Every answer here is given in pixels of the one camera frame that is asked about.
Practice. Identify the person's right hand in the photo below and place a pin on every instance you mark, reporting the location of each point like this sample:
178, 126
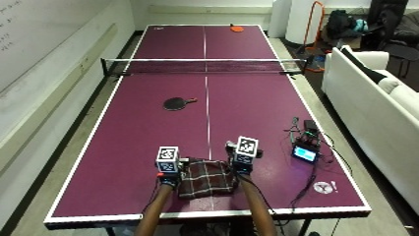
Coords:
242, 168

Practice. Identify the person's left hand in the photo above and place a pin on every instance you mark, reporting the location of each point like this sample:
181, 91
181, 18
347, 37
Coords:
171, 178

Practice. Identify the dark plaid cloth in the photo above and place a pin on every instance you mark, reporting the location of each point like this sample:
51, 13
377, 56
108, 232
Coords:
205, 179

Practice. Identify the white marker cube right glove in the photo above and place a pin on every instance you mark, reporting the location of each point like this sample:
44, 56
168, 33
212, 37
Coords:
245, 149

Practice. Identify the white marker cube glove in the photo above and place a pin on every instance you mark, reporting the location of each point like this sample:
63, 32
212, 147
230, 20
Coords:
245, 149
168, 159

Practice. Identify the white marker cube left glove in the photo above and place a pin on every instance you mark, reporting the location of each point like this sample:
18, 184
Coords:
168, 159

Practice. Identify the electronic device with lit screen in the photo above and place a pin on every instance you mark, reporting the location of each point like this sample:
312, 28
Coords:
305, 153

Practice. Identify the black table tennis paddle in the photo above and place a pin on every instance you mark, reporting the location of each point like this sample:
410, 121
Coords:
176, 103

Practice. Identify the small black box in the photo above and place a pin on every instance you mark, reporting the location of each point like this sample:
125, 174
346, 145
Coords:
310, 124

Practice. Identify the black table tennis net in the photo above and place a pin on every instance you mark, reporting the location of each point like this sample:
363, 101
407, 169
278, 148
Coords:
205, 66

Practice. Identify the white sofa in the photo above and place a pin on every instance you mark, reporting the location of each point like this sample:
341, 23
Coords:
371, 111

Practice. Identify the orange table tennis paddle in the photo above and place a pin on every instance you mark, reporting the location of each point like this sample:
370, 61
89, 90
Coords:
237, 29

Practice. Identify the black cushion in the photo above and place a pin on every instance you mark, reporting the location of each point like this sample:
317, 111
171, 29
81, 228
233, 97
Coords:
365, 67

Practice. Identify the white cylindrical column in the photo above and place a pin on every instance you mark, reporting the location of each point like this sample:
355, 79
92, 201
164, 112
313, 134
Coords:
297, 19

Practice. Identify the black backpack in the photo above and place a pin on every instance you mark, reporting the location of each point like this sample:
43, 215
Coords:
341, 23

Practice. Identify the teal bag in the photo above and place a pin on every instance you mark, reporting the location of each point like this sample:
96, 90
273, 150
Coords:
361, 25

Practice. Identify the white whiteboard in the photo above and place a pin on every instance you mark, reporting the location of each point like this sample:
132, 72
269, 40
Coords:
39, 39

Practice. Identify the black office chair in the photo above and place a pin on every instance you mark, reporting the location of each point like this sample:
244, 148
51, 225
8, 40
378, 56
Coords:
390, 26

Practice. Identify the orange metal frame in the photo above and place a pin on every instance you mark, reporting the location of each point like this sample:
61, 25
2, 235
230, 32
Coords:
316, 36

